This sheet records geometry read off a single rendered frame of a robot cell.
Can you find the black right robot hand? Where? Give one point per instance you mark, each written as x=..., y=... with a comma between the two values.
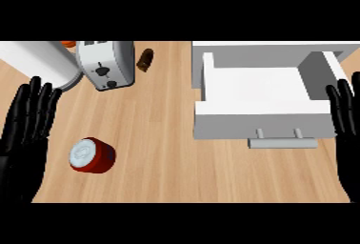
x=348, y=133

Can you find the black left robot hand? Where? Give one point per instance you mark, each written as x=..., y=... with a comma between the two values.
x=22, y=139

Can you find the red can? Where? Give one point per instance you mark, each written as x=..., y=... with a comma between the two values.
x=94, y=155

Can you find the white drawer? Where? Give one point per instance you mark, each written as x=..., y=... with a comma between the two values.
x=264, y=105

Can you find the grey drawer cabinet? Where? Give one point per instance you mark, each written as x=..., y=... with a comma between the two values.
x=281, y=54

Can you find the silver toaster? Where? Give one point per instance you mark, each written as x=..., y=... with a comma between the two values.
x=107, y=63

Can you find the small orange object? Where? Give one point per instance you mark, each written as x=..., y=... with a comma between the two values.
x=69, y=44

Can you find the brown bottle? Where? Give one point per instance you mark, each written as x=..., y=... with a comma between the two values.
x=145, y=59

